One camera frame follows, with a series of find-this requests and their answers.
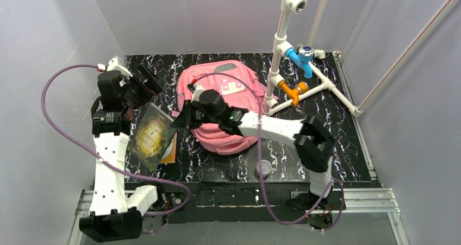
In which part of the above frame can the white wall conduit pipe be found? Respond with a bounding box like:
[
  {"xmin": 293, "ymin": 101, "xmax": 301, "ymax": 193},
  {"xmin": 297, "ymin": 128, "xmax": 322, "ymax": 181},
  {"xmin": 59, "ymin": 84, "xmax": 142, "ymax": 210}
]
[{"xmin": 353, "ymin": 0, "xmax": 460, "ymax": 117}]

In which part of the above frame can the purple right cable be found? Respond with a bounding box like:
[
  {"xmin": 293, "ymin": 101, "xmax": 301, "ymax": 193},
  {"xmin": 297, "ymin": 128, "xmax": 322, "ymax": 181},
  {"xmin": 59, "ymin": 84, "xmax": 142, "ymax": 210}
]
[{"xmin": 192, "ymin": 72, "xmax": 345, "ymax": 226}]

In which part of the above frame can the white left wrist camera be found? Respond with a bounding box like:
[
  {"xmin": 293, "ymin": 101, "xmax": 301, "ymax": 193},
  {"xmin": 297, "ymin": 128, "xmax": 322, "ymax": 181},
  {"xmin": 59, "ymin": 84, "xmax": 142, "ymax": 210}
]
[{"xmin": 97, "ymin": 55, "xmax": 133, "ymax": 78}]

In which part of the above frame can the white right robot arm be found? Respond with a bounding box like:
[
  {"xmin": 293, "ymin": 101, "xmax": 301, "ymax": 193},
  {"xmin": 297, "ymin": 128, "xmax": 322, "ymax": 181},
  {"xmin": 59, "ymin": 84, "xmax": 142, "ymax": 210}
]
[{"xmin": 171, "ymin": 90, "xmax": 334, "ymax": 198}]

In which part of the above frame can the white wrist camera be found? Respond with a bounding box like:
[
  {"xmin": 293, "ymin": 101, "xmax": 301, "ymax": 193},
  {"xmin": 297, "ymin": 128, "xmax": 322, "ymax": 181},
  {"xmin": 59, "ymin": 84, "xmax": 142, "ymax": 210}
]
[
  {"xmin": 97, "ymin": 55, "xmax": 133, "ymax": 78},
  {"xmin": 188, "ymin": 82, "xmax": 205, "ymax": 102}
]

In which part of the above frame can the blue pipe valve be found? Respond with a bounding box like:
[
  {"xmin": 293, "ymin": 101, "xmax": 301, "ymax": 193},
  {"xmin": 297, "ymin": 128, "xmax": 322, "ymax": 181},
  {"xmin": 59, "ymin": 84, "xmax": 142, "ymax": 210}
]
[{"xmin": 285, "ymin": 45, "xmax": 315, "ymax": 79}]

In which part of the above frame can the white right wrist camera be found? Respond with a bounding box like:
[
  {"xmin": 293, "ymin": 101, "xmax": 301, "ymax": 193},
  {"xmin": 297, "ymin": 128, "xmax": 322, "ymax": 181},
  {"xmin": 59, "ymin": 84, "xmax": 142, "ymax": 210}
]
[{"xmin": 188, "ymin": 82, "xmax": 205, "ymax": 102}]

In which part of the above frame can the green gold book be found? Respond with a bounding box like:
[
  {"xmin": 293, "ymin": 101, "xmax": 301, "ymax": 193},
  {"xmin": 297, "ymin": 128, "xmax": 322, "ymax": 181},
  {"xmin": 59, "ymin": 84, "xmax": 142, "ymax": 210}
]
[{"xmin": 127, "ymin": 103, "xmax": 176, "ymax": 172}]

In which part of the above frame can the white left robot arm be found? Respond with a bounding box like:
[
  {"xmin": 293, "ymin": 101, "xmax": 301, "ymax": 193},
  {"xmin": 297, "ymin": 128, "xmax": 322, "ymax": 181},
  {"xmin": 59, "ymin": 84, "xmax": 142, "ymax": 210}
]
[{"xmin": 79, "ymin": 64, "xmax": 165, "ymax": 243}]

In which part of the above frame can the orange pipe fitting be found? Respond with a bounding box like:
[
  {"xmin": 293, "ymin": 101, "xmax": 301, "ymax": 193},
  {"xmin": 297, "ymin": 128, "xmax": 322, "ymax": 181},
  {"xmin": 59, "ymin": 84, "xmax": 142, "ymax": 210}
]
[{"xmin": 277, "ymin": 80, "xmax": 309, "ymax": 107}]

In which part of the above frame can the white PVC pipe frame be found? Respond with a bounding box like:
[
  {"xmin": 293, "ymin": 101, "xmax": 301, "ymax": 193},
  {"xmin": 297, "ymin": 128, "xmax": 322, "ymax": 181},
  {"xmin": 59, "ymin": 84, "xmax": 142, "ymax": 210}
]
[{"xmin": 261, "ymin": 0, "xmax": 363, "ymax": 117}]

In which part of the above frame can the aluminium frame rail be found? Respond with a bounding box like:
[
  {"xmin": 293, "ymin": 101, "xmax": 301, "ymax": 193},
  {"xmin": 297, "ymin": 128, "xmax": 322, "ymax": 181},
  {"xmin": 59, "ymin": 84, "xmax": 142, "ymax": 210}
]
[{"xmin": 68, "ymin": 188, "xmax": 409, "ymax": 244}]

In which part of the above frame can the orange picture book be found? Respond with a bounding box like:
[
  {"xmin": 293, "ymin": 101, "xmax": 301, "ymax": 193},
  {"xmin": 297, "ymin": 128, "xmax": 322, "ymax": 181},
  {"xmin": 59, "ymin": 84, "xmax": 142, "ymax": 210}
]
[{"xmin": 160, "ymin": 134, "xmax": 177, "ymax": 164}]

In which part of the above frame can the pink student backpack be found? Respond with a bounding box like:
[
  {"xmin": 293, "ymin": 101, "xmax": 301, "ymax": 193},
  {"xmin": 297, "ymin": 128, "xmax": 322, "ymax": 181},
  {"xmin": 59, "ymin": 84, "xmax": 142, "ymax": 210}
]
[{"xmin": 176, "ymin": 60, "xmax": 267, "ymax": 155}]

